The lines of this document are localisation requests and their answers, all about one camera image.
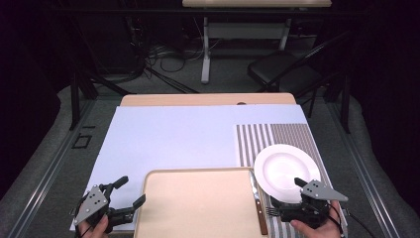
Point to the white plate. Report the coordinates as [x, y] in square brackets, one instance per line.
[280, 168]

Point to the striped placemat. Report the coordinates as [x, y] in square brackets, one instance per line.
[251, 139]

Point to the black folding chair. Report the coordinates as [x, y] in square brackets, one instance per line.
[280, 67]

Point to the person's left hand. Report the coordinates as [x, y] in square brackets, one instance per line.
[95, 229]

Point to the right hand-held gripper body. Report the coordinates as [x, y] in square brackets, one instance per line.
[320, 193]

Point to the pale blue table sheet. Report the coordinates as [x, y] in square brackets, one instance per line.
[171, 139]

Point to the metal floor rail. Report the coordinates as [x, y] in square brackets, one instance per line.
[366, 185]
[49, 178]

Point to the beige tray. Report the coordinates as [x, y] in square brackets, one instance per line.
[198, 205]

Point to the person's right hand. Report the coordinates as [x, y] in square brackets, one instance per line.
[323, 231]

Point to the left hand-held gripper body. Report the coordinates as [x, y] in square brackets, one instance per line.
[90, 205]

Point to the white-legged desk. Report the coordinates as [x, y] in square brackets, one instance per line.
[244, 29]

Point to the black metal stand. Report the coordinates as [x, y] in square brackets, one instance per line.
[345, 105]
[75, 99]

